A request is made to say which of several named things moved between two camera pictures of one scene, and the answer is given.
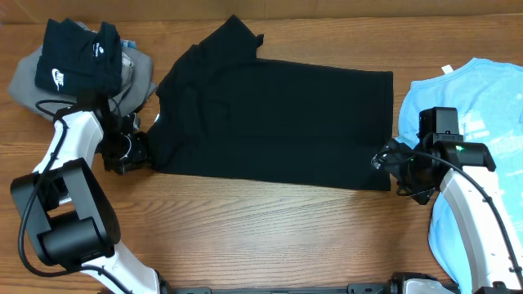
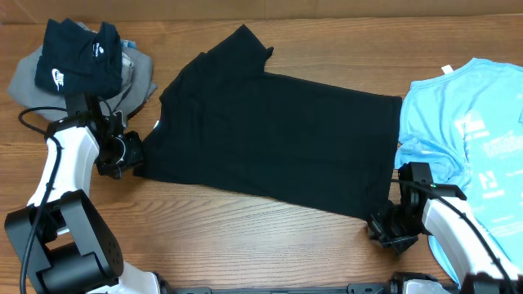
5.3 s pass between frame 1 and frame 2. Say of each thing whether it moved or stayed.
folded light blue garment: stayed
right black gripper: moved
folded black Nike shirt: stayed
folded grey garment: stayed
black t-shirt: moved
